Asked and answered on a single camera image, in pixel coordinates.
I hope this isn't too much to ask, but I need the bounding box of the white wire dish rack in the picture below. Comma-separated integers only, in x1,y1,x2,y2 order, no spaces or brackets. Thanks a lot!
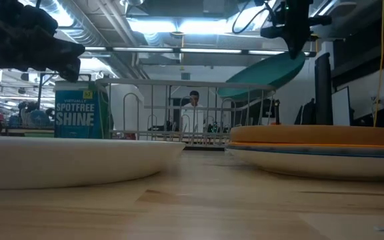
95,78,278,148

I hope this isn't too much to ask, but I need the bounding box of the teal plate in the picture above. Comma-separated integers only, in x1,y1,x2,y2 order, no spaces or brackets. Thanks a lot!
217,51,307,101

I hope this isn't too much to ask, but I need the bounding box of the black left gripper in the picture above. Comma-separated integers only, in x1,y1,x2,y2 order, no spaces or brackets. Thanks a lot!
0,0,86,83

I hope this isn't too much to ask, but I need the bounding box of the tan divided plate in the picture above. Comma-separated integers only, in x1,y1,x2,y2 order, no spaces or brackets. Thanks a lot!
229,124,384,147

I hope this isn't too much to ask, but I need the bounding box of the white board panel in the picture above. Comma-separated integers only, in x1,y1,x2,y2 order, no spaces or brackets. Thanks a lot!
331,86,351,127

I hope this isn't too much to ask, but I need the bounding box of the ceiling light strip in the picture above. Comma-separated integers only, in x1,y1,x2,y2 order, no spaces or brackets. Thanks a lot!
84,46,313,56

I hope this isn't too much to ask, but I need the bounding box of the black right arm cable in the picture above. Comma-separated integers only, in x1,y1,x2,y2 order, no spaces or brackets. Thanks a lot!
231,0,277,35

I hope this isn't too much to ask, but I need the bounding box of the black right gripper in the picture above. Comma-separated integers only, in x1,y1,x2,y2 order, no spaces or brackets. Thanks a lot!
260,0,333,61

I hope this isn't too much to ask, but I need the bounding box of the black monitor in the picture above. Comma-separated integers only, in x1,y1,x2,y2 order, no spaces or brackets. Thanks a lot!
314,52,334,126

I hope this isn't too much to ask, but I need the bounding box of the blue patterned rim plate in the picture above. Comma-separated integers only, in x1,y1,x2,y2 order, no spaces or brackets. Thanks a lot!
226,144,384,181

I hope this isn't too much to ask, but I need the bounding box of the yellow hanging cable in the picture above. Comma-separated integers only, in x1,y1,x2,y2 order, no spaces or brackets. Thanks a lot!
373,0,384,128

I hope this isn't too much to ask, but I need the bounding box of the plain white plate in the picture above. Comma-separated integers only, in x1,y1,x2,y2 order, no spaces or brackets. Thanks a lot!
0,135,187,191

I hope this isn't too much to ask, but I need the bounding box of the blue detergent box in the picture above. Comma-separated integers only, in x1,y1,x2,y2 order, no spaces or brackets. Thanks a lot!
53,81,111,139

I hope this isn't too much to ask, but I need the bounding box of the person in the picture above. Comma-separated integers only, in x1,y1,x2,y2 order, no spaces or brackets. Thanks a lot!
181,90,207,134

